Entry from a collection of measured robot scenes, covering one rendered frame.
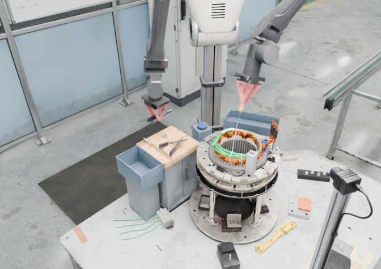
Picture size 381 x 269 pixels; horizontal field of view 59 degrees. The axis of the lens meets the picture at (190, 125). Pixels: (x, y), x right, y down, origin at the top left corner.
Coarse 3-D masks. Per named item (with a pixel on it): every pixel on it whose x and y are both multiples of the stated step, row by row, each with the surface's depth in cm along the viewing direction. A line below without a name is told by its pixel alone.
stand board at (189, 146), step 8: (168, 128) 152; (176, 128) 152; (152, 136) 147; (160, 136) 147; (168, 136) 146; (176, 136) 146; (184, 136) 146; (136, 144) 142; (144, 144) 142; (184, 144) 142; (192, 144) 142; (152, 152) 137; (168, 152) 137; (176, 152) 137; (184, 152) 137; (192, 152) 141; (160, 160) 133; (168, 160) 133; (176, 160) 135
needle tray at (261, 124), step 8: (232, 112) 165; (248, 112) 162; (224, 120) 157; (232, 120) 164; (240, 120) 164; (248, 120) 164; (256, 120) 163; (264, 120) 161; (240, 128) 156; (248, 128) 154; (256, 128) 153; (264, 128) 152
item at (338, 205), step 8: (336, 192) 80; (336, 200) 80; (344, 200) 79; (328, 208) 84; (336, 208) 81; (344, 208) 81; (328, 216) 84; (336, 216) 82; (328, 224) 85; (336, 224) 85; (320, 232) 89; (328, 232) 86; (320, 240) 90; (328, 240) 87; (320, 248) 91; (328, 248) 90; (320, 256) 91; (328, 256) 92; (312, 264) 96; (320, 264) 93
